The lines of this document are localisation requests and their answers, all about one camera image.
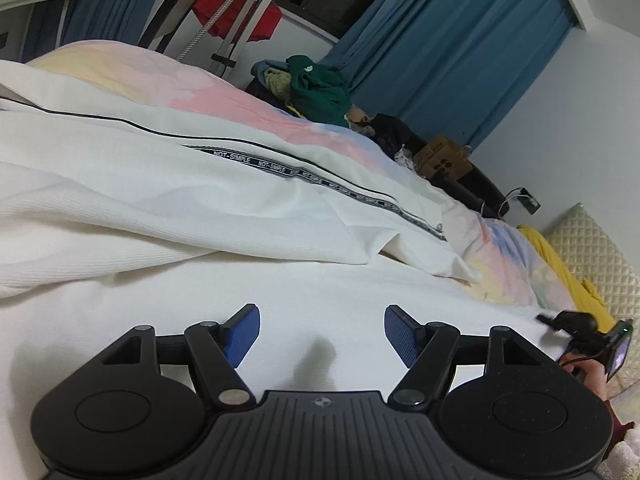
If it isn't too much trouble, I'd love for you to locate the cream quilted pillow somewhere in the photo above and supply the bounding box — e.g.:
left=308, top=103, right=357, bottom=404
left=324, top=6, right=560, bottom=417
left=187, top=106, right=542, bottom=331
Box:
left=542, top=203, right=640, bottom=321

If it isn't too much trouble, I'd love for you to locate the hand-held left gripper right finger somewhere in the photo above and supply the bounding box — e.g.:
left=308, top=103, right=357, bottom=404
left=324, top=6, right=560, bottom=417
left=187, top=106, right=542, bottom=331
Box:
left=383, top=304, right=557, bottom=409

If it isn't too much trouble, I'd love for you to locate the large blue curtain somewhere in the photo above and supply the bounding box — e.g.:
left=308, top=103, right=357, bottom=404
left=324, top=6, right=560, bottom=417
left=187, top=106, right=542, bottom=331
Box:
left=317, top=0, right=576, bottom=150

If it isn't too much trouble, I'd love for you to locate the metal tripod stand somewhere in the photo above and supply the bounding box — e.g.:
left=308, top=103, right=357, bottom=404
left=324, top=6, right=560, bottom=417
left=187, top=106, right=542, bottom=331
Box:
left=137, top=0, right=291, bottom=77

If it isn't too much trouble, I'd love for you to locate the white jacket with black trim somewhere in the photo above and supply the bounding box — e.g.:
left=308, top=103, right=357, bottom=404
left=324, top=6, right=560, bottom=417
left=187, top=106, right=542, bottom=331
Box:
left=0, top=59, right=484, bottom=301

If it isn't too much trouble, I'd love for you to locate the red cloth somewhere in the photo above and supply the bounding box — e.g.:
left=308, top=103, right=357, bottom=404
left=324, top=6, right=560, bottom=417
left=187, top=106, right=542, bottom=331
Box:
left=191, top=0, right=283, bottom=42

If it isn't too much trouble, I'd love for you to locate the plain white garment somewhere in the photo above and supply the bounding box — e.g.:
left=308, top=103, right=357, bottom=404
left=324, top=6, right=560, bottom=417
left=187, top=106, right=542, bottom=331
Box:
left=0, top=252, right=556, bottom=480

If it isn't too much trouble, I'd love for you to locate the yellow cloth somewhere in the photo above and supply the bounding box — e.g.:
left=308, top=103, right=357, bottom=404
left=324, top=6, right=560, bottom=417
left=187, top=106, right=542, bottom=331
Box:
left=517, top=225, right=616, bottom=330

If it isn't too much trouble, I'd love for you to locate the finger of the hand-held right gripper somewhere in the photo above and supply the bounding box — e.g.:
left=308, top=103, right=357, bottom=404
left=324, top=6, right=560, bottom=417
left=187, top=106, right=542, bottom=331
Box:
left=536, top=311, right=597, bottom=337

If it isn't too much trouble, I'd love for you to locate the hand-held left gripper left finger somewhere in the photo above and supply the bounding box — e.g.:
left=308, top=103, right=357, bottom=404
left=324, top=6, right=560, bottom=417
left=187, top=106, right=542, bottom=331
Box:
left=101, top=303, right=262, bottom=407

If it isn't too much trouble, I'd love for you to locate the person's right hand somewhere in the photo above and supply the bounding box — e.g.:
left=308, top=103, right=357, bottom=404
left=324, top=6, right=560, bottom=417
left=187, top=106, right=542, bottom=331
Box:
left=562, top=357, right=610, bottom=404

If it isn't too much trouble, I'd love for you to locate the narrow blue curtain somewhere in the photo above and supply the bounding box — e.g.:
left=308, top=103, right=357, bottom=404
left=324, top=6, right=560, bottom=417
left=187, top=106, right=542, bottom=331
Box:
left=60, top=0, right=177, bottom=50

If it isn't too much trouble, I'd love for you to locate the black bag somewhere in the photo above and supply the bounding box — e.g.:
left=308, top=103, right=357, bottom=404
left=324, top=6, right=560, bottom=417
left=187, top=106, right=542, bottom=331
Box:
left=372, top=112, right=507, bottom=219

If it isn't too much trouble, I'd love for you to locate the yellow-green knitted cloth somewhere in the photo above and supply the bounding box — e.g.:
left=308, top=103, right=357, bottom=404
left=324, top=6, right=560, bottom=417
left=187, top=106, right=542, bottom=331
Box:
left=264, top=67, right=296, bottom=106

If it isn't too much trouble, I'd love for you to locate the cardboard box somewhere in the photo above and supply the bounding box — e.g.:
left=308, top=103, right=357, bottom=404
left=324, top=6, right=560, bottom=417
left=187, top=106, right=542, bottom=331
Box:
left=412, top=135, right=473, bottom=181

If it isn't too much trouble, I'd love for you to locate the white cable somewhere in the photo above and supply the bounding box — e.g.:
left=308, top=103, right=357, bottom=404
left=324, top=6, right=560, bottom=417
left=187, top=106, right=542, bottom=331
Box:
left=480, top=187, right=530, bottom=218

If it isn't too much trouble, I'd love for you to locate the pastel tie-dye bedsheet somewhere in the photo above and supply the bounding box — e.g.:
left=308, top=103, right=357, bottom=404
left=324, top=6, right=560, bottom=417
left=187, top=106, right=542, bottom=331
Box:
left=25, top=39, right=583, bottom=313

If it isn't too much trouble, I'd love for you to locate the green garment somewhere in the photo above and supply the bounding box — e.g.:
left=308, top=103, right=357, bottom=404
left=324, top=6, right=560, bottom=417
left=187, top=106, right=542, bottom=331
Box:
left=286, top=54, right=353, bottom=123

